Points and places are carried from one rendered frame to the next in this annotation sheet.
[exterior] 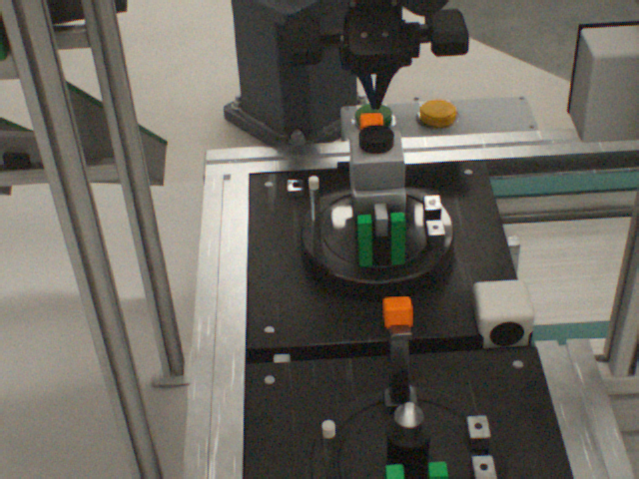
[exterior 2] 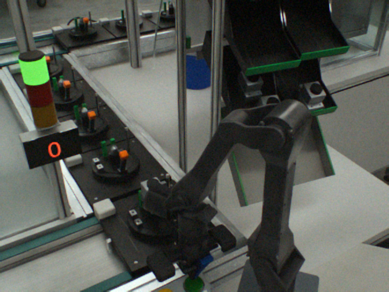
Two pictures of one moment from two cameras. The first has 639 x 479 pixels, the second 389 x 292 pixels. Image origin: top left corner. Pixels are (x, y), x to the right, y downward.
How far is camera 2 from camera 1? 1.51 m
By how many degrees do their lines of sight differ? 100
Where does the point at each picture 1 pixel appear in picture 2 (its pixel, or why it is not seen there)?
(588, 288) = (80, 261)
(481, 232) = (121, 237)
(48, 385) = not seen: hidden behind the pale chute
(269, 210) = not seen: hidden behind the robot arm
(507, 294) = (102, 206)
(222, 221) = (218, 220)
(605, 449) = (68, 191)
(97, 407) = (224, 198)
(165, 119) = not seen: outside the picture
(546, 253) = (99, 270)
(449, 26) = (156, 255)
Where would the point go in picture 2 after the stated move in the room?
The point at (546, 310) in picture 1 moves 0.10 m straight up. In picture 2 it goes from (94, 247) to (88, 218)
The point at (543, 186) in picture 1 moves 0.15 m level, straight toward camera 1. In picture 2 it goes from (105, 284) to (99, 236)
